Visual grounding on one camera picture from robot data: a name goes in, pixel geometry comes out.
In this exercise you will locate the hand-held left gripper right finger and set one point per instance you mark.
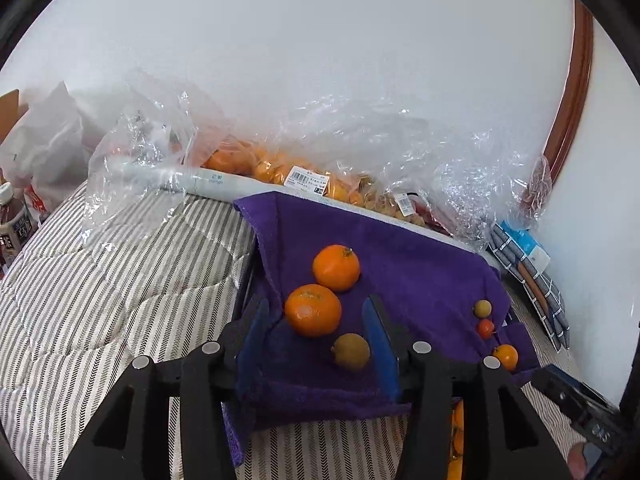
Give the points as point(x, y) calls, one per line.
point(380, 350)

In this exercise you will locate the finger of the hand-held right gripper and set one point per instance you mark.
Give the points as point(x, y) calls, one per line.
point(562, 387)

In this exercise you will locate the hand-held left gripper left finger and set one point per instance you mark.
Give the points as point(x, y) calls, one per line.
point(252, 342)

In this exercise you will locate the small yellowish green fruit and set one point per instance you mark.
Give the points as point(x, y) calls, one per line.
point(351, 351)
point(482, 308)

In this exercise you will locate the small glossy orange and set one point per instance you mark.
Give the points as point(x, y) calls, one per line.
point(505, 356)

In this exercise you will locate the large orange with green speck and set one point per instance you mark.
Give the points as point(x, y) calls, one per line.
point(313, 310)

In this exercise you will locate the large orange with stem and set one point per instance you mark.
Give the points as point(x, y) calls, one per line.
point(336, 267)

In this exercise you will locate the small red fruit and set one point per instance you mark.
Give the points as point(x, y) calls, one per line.
point(485, 328)

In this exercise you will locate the pile of oranges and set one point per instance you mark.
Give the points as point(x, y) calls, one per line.
point(458, 440)

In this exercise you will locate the clear plastic bag of brown fruits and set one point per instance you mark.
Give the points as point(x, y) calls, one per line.
point(395, 200)

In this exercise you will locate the person's right hand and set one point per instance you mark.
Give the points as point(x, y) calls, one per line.
point(577, 460)

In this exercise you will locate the purple towel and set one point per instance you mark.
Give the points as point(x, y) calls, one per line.
point(425, 285)

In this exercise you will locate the blue checked folded cloth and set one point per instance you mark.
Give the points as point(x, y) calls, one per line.
point(540, 295)

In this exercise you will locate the striped quilted cover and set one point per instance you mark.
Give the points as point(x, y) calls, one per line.
point(125, 290)

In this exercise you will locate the blue and white tissue pack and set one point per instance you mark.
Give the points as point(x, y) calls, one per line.
point(527, 245)

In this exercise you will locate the clear plastic bag of oranges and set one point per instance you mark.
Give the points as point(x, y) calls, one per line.
point(280, 165)

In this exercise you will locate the crumpled clear plastic bag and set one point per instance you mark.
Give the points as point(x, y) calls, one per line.
point(480, 185)

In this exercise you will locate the empty clear plastic bag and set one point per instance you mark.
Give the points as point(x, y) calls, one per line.
point(135, 170)

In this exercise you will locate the dark drink bottle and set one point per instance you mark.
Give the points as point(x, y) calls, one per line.
point(12, 225)

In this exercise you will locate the white plastic bag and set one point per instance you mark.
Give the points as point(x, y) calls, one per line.
point(47, 150)

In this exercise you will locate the brown cardboard box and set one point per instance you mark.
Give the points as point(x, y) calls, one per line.
point(7, 115)

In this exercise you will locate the brown wooden door frame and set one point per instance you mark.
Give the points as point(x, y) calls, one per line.
point(570, 90)

